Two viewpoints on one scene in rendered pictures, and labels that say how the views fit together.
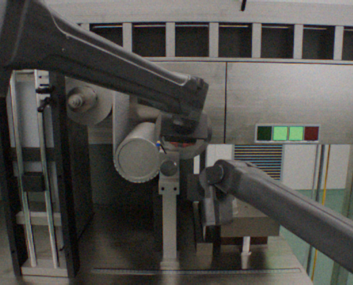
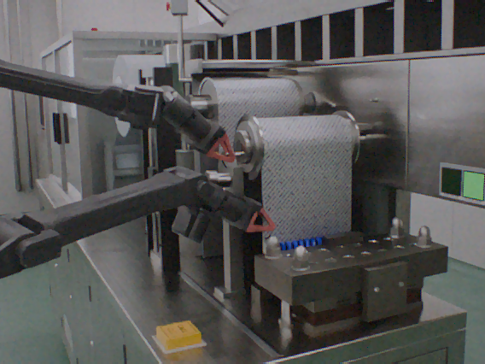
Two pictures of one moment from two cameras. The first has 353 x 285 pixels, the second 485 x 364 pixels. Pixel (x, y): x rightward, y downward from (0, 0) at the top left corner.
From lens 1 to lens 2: 1.18 m
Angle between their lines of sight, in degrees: 63
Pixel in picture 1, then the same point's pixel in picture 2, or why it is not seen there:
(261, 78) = (450, 84)
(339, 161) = not seen: outside the picture
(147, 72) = (55, 85)
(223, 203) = (182, 213)
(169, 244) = (226, 272)
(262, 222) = (278, 277)
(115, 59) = (26, 79)
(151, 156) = not seen: hidden behind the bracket
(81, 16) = (295, 13)
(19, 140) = (149, 137)
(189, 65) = (372, 67)
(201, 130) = (205, 140)
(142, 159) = not seen: hidden behind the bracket
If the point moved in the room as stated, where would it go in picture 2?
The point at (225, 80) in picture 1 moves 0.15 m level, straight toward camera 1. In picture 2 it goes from (411, 89) to (351, 90)
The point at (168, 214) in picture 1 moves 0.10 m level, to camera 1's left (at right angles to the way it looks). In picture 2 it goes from (225, 236) to (209, 227)
